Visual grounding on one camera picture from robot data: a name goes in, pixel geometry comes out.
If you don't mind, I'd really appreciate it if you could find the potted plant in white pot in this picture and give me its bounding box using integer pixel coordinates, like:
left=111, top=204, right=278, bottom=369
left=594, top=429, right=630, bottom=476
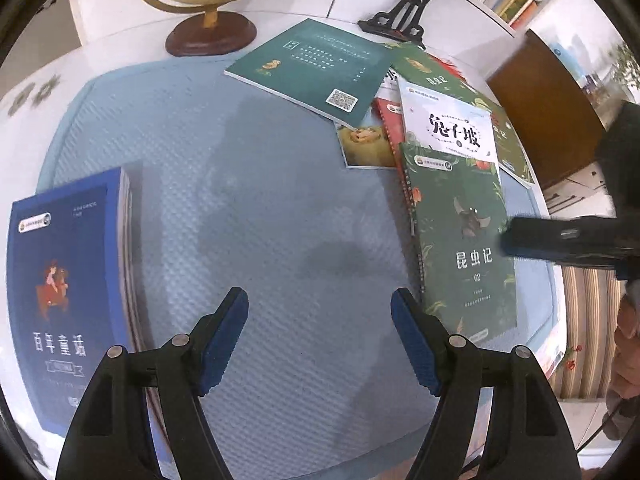
left=612, top=40, right=640, bottom=93

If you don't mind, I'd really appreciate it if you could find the red tassel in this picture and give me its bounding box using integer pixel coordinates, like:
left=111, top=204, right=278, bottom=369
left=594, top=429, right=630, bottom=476
left=432, top=54, right=471, bottom=85

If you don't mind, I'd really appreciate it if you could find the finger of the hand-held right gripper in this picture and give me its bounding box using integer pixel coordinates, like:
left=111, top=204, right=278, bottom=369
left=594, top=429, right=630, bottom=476
left=501, top=216, right=617, bottom=266

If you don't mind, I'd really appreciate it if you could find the person's right hand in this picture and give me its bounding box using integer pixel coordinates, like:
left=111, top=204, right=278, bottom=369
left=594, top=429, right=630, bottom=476
left=614, top=284, right=640, bottom=361

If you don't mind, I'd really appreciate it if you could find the coral red cartoon poet book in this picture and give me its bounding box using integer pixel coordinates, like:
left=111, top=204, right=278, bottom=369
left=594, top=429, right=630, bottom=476
left=372, top=96, right=418, bottom=241

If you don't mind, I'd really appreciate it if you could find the black cable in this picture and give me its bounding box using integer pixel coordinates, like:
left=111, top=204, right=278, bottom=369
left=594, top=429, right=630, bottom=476
left=602, top=400, right=627, bottom=443

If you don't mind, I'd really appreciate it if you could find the white book with rabbits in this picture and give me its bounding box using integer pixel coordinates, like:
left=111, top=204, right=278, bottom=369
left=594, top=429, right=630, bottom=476
left=397, top=76, right=501, bottom=167

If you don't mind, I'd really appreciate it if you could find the olive green butterfly book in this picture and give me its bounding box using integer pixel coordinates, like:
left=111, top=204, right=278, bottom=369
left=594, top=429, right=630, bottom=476
left=387, top=41, right=537, bottom=190

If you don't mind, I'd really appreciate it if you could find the light blue tissue box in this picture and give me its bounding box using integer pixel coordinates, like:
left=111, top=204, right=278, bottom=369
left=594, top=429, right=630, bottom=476
left=552, top=35, right=588, bottom=68

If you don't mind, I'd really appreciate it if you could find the dark blue book with rider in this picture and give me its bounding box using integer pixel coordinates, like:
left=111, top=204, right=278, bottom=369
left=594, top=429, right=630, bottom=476
left=6, top=166, right=133, bottom=436

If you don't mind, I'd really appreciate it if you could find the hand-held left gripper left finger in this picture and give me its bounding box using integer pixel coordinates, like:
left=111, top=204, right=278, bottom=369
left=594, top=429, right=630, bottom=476
left=55, top=287, right=250, bottom=480

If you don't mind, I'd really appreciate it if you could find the dark green book orange insect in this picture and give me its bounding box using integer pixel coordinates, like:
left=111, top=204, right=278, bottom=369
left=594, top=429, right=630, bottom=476
left=223, top=18, right=397, bottom=130

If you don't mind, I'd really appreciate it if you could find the beige globe on wooden base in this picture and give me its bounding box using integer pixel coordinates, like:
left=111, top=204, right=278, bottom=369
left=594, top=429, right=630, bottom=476
left=127, top=0, right=258, bottom=57

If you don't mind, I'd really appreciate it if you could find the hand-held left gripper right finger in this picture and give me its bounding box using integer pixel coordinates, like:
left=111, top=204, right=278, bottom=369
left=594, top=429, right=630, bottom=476
left=390, top=287, right=583, bottom=480

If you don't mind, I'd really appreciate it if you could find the black carved fan stand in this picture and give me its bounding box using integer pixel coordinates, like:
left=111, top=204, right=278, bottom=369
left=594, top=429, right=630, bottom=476
left=357, top=0, right=451, bottom=52

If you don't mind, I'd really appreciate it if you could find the dark green book black beetle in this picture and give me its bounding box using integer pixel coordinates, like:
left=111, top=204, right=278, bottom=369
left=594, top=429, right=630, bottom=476
left=398, top=141, right=519, bottom=347

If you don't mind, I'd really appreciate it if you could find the light blue textured mat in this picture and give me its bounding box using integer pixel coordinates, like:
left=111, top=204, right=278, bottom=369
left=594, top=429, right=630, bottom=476
left=37, top=57, right=568, bottom=466

